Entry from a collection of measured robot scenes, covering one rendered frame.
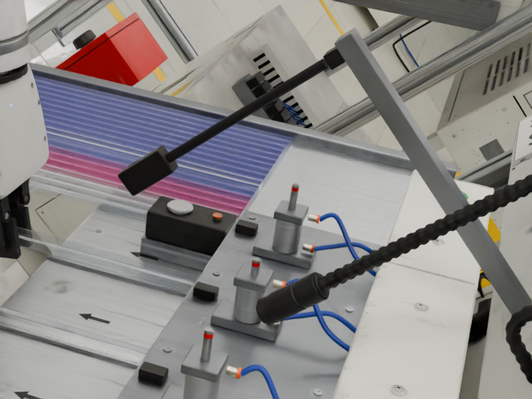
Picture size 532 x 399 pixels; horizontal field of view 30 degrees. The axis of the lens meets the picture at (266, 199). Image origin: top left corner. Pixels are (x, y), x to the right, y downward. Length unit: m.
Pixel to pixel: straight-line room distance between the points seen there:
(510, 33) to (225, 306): 1.22
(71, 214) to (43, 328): 1.50
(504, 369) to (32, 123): 0.45
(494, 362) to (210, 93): 1.46
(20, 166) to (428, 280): 0.36
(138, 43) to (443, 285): 0.96
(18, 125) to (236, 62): 1.45
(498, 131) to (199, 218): 1.15
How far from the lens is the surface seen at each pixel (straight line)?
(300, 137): 1.19
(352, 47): 0.70
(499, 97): 1.95
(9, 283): 1.42
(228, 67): 2.25
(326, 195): 1.08
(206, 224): 0.89
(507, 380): 0.71
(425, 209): 0.91
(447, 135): 1.99
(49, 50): 2.91
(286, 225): 0.81
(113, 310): 0.85
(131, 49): 1.63
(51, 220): 2.35
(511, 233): 0.91
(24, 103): 0.88
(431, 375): 0.70
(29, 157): 0.90
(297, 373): 0.71
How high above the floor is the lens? 1.57
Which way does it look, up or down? 27 degrees down
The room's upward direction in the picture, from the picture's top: 61 degrees clockwise
